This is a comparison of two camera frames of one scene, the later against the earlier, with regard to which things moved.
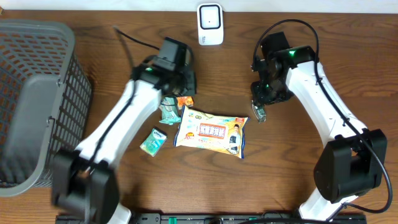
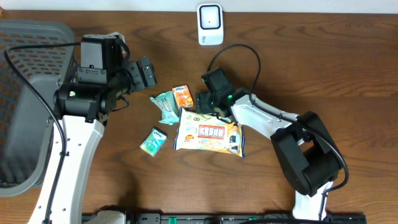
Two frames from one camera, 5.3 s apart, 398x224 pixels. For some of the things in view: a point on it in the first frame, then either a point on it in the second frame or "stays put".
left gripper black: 173,101 -> 142,74
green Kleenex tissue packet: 153,143 stays put
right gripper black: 258,96 -> 201,106
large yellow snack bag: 224,134 stays put
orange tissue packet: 185,100 stays put
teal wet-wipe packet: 169,109 stays put
